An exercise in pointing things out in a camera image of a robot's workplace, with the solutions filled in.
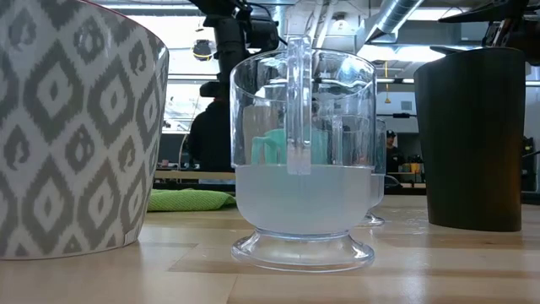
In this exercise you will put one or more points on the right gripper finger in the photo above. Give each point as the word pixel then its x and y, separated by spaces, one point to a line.
pixel 485 13
pixel 449 50

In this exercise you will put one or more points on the teal mug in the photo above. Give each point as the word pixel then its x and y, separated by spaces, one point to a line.
pixel 270 148

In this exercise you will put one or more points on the tall black cup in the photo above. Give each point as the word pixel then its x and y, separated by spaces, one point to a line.
pixel 472 143

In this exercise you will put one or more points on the clear plastic footed cup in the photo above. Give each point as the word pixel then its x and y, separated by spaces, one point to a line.
pixel 378 186
pixel 301 202

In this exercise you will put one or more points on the grey white patterned mug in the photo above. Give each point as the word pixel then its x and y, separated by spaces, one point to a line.
pixel 63 135

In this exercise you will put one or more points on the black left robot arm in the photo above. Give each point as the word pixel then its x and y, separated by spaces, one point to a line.
pixel 231 46

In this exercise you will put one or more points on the person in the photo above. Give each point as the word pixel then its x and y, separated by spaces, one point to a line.
pixel 211 139
pixel 393 154

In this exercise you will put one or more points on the green cloth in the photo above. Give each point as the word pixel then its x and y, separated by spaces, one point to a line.
pixel 185 200

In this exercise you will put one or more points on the black cabinet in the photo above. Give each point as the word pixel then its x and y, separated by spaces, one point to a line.
pixel 528 164

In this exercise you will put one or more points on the background work table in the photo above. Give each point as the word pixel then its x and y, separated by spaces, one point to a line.
pixel 411 177

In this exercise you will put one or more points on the ribbed silver ventilation duct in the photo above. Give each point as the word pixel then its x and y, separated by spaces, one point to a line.
pixel 392 17

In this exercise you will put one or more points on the black background rig frame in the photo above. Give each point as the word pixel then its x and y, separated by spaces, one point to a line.
pixel 398 115

